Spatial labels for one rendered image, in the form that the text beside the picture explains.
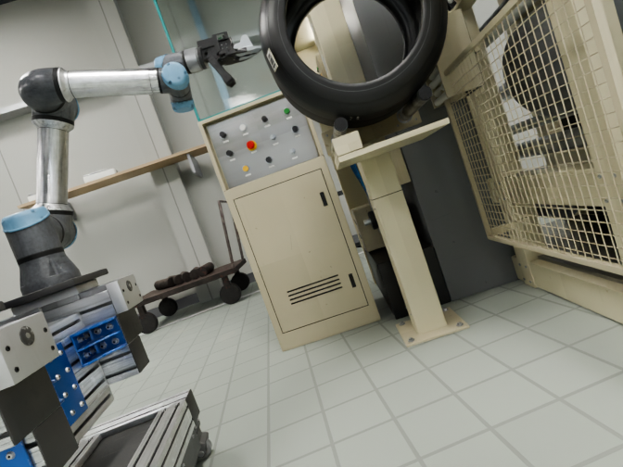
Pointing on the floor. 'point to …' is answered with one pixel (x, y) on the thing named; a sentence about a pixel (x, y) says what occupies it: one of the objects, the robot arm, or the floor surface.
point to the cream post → (381, 179)
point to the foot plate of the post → (431, 330)
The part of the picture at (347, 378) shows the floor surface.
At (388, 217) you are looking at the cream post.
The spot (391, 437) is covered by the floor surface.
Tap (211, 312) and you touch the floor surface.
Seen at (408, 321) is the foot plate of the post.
